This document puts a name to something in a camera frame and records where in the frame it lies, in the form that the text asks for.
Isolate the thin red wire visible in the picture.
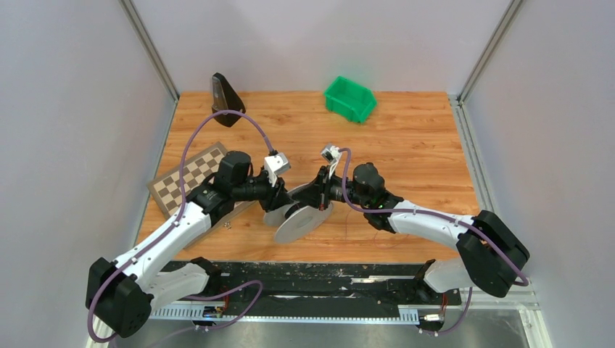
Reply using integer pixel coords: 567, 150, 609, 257
336, 209, 400, 251

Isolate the wooden chessboard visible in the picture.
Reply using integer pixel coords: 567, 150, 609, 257
147, 142, 254, 237

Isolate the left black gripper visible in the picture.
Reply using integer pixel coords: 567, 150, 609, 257
233, 168, 294, 213

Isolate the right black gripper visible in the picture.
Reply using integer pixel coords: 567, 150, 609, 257
292, 166, 369, 212

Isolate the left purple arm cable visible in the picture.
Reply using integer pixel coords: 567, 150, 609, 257
86, 109, 278, 345

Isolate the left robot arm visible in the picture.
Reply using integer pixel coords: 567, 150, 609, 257
86, 151, 290, 343

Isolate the right aluminium frame post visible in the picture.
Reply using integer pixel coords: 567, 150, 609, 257
458, 0, 525, 104

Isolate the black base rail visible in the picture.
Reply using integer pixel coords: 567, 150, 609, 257
201, 261, 461, 318

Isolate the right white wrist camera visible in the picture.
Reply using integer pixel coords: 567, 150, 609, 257
321, 143, 342, 178

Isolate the aluminium frame post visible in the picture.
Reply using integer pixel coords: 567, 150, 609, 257
458, 0, 525, 104
118, 0, 180, 104

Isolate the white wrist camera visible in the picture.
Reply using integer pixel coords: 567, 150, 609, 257
321, 143, 342, 178
264, 152, 291, 187

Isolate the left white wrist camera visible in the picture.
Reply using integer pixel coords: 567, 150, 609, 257
264, 152, 291, 187

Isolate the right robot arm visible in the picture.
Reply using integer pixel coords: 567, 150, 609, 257
290, 162, 530, 303

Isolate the white slotted cable duct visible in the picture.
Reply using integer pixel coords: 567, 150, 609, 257
149, 305, 420, 325

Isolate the left aluminium frame post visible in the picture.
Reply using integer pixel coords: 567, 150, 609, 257
118, 0, 180, 104

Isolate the green plastic bin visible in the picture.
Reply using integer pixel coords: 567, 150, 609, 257
323, 76, 377, 124

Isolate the grey perforated cable spool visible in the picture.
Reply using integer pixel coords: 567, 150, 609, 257
263, 183, 334, 244

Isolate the black metronome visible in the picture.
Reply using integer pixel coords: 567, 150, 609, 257
211, 72, 246, 128

